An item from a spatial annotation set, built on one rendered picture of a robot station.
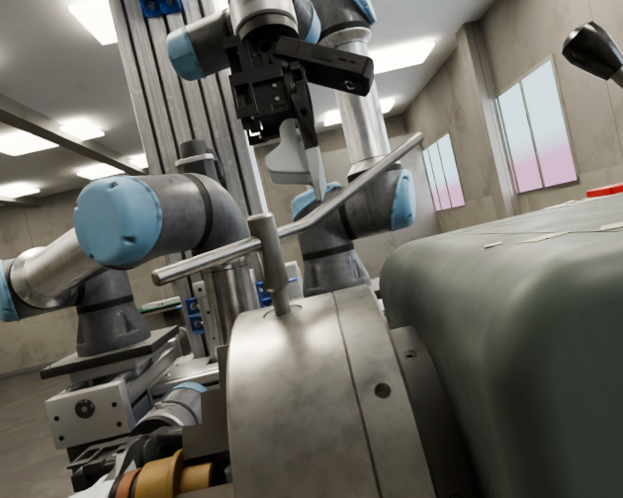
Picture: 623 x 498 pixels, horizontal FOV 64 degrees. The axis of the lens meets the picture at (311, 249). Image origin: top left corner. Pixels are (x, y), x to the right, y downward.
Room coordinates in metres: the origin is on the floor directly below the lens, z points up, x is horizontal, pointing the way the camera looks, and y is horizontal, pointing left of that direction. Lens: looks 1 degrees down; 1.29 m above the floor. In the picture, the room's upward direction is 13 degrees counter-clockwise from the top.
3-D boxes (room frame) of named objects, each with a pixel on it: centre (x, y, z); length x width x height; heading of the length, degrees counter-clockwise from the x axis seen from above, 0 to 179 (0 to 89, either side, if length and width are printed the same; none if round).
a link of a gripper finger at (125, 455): (0.50, 0.23, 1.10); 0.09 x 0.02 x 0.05; 178
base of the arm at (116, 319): (1.07, 0.46, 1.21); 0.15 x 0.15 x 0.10
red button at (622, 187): (0.67, -0.42, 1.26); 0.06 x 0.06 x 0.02; 89
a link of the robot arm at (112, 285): (1.06, 0.46, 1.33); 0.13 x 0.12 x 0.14; 141
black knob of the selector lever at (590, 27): (0.39, -0.25, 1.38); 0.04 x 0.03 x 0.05; 89
